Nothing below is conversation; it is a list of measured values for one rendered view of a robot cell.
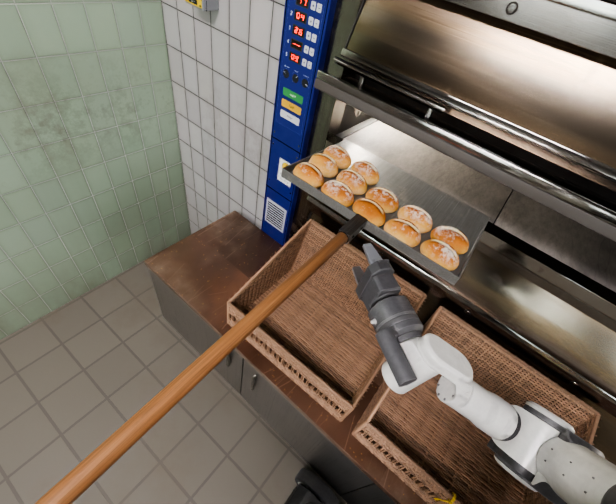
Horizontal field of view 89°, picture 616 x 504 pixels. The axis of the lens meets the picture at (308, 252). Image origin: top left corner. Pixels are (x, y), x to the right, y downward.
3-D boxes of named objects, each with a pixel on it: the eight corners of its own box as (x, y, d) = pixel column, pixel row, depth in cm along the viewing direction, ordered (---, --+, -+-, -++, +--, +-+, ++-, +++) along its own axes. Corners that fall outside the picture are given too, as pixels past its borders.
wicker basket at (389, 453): (408, 336, 134) (440, 301, 113) (539, 434, 116) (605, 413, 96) (347, 434, 104) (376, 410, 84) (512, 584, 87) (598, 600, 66)
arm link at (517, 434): (460, 364, 63) (531, 413, 65) (433, 407, 62) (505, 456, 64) (499, 386, 52) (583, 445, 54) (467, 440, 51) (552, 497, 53)
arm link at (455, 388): (424, 325, 57) (480, 364, 58) (391, 348, 62) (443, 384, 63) (427, 352, 51) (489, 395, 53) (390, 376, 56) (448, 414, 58)
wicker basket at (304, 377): (299, 257, 152) (310, 215, 132) (400, 329, 135) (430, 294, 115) (223, 323, 122) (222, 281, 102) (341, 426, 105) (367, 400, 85)
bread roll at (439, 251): (458, 265, 79) (470, 250, 75) (448, 278, 76) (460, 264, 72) (424, 242, 83) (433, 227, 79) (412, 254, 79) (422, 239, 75)
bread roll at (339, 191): (356, 202, 89) (362, 186, 85) (346, 213, 85) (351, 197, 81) (327, 186, 92) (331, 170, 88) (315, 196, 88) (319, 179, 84)
